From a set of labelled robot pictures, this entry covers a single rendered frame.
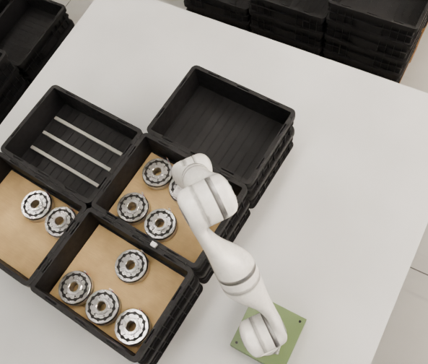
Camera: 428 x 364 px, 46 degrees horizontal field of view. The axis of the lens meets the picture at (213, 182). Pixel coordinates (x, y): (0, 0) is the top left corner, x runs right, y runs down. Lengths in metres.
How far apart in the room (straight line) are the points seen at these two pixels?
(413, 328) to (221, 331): 1.03
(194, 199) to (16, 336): 1.04
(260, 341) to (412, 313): 1.28
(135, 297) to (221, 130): 0.62
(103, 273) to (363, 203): 0.88
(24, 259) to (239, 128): 0.83
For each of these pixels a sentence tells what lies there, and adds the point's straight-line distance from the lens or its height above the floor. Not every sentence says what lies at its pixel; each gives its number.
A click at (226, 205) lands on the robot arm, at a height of 1.44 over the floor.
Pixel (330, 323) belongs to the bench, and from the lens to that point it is 1.66.
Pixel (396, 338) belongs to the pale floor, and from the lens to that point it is 2.41.
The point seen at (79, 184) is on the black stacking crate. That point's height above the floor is 0.83.
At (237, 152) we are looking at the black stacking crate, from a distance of 1.70.
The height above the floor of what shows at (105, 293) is 0.86.
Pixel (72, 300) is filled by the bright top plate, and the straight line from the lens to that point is 1.63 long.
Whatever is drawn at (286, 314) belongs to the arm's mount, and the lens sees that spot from 1.59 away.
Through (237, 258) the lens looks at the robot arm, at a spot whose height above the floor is 1.30.
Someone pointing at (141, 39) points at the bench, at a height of 0.70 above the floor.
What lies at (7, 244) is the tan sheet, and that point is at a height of 0.83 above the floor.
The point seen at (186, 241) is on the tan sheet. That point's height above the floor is 0.83.
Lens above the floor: 2.34
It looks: 65 degrees down
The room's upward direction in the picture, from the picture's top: 17 degrees counter-clockwise
